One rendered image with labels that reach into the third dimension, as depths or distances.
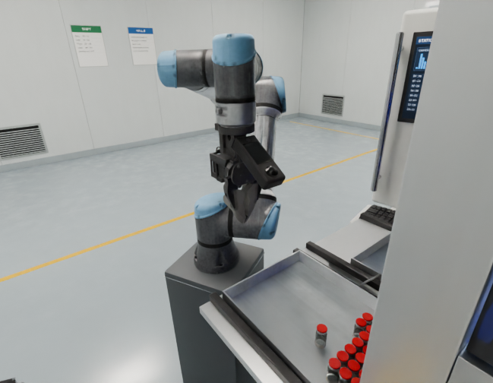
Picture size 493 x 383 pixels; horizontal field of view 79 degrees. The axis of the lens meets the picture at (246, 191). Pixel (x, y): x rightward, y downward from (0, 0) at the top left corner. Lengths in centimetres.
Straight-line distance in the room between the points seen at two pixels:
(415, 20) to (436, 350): 116
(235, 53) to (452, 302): 44
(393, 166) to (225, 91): 97
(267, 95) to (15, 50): 458
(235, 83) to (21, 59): 485
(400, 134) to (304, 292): 80
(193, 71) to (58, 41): 474
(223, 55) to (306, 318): 56
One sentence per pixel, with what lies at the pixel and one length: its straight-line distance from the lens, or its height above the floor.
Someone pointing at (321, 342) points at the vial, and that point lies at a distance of 67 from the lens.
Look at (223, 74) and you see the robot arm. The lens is 54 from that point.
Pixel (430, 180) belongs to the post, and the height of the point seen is 133.
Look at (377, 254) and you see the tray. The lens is 96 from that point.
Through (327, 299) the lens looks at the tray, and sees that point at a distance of 78.
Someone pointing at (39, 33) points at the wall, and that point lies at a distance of 533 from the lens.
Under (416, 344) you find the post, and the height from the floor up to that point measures 120.
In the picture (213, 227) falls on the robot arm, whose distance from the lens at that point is 90.
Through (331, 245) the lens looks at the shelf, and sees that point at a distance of 97.
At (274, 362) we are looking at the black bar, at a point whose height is 90.
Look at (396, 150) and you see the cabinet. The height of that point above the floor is 106.
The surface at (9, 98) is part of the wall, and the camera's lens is 531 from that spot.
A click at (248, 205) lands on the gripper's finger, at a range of 63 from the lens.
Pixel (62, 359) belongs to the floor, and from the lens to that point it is 202.
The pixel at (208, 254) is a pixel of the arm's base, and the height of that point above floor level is 85.
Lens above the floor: 141
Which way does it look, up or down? 24 degrees down
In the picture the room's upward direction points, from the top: 1 degrees counter-clockwise
